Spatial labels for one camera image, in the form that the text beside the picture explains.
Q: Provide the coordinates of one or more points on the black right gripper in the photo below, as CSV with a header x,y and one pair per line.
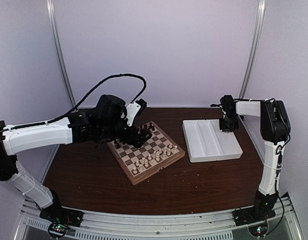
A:
x,y
225,128

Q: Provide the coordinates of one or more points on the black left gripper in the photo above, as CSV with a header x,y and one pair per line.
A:
x,y
138,143

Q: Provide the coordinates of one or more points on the white chess queen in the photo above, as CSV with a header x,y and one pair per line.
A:
x,y
157,156

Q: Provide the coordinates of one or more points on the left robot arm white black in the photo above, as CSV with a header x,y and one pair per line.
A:
x,y
112,119

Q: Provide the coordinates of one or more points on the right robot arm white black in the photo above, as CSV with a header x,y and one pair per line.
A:
x,y
275,130

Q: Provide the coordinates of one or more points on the row of dark chess pieces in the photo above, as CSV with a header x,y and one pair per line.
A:
x,y
121,142

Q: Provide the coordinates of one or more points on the wooden chess board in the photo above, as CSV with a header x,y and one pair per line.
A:
x,y
127,155

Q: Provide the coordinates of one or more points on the right controller board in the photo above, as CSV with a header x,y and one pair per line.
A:
x,y
258,230

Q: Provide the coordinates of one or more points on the controller board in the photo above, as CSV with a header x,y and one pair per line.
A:
x,y
57,230
258,230

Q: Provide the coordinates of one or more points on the left controller board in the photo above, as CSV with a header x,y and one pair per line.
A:
x,y
57,230

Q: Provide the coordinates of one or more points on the white plastic tray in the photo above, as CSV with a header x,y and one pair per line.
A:
x,y
206,142

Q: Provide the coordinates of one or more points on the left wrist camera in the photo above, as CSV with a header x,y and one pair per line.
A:
x,y
134,109

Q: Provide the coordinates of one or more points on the right aluminium frame post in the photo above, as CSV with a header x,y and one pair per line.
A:
x,y
259,22

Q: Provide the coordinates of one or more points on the aluminium frame post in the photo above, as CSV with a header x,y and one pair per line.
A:
x,y
259,22
60,58

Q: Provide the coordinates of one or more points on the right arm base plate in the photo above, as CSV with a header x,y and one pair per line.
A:
x,y
245,216

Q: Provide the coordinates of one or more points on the front aluminium rail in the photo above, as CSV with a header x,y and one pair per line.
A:
x,y
219,225

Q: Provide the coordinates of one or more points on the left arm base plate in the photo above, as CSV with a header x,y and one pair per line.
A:
x,y
66,217

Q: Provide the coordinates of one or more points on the left aluminium frame post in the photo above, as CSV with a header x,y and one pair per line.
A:
x,y
60,58

